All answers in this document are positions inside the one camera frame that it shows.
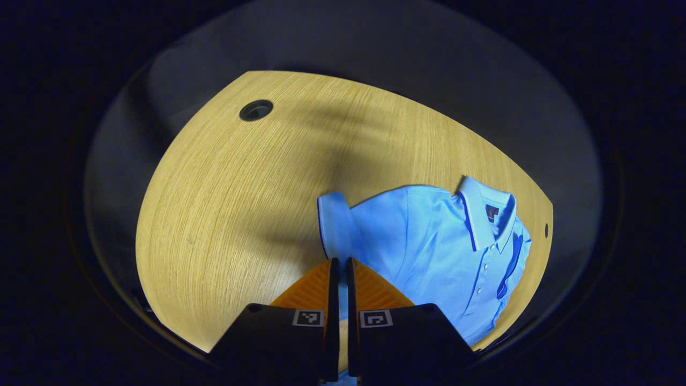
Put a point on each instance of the light blue polo T-shirt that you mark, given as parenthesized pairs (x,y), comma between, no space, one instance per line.
(429,246)

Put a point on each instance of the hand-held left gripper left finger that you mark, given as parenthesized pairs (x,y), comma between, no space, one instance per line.
(333,321)

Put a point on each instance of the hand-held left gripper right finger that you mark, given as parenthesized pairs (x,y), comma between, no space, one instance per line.
(352,321)

